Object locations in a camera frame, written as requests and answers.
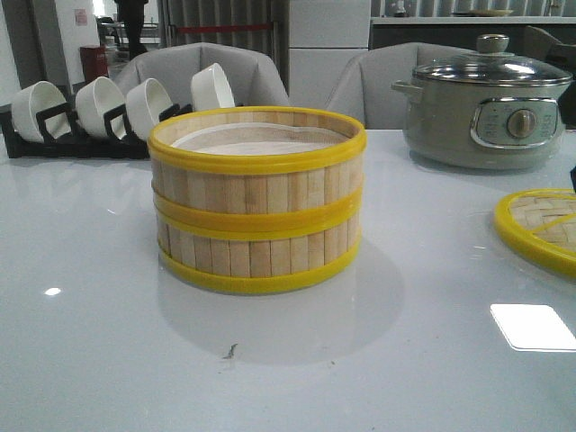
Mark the bamboo steamer tray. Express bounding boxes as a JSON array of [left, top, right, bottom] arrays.
[[148, 106, 366, 232], [157, 213, 361, 294]]

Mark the woven bamboo steamer lid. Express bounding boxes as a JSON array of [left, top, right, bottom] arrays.
[[493, 188, 575, 279]]

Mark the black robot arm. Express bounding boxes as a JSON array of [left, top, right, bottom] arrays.
[[570, 166, 576, 193]]

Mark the left grey chair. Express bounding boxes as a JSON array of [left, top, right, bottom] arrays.
[[113, 42, 291, 106]]

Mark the grey chair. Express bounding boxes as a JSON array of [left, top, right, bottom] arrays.
[[113, 42, 291, 106], [326, 42, 469, 130]]

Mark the right grey chair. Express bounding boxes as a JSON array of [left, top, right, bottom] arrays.
[[326, 42, 469, 130]]

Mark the white bowl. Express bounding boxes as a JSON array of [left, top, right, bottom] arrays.
[[126, 78, 173, 141], [11, 81, 67, 143], [190, 63, 236, 112], [76, 76, 125, 139]]

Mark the white cabinet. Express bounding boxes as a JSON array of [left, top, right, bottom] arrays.
[[288, 1, 371, 108]]

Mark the grey electric cooking pot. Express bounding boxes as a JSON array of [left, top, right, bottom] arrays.
[[391, 77, 568, 170]]

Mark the red cylinder bin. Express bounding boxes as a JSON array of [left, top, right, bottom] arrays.
[[79, 45, 108, 84]]

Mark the glass pot lid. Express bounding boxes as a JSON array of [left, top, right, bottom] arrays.
[[413, 34, 572, 86]]

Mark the person in dark clothes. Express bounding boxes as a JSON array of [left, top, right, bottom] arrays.
[[114, 0, 149, 59]]

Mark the black bowl rack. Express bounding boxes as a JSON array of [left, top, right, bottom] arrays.
[[1, 103, 149, 159]]

